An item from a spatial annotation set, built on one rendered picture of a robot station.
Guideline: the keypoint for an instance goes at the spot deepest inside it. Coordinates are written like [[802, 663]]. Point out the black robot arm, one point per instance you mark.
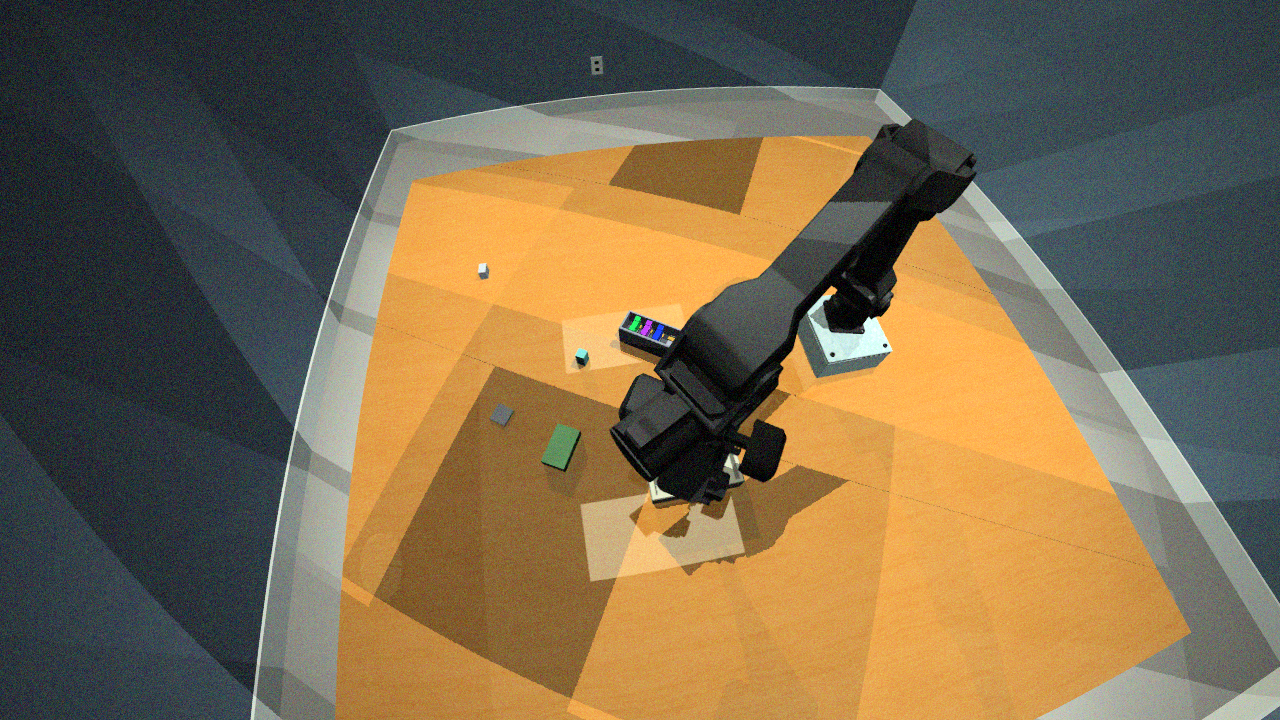
[[739, 340]]

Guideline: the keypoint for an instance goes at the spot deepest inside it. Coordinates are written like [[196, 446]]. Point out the green rectangular block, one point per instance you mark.
[[561, 447]]

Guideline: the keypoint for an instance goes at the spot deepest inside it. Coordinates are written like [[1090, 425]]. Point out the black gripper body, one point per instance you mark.
[[764, 448]]

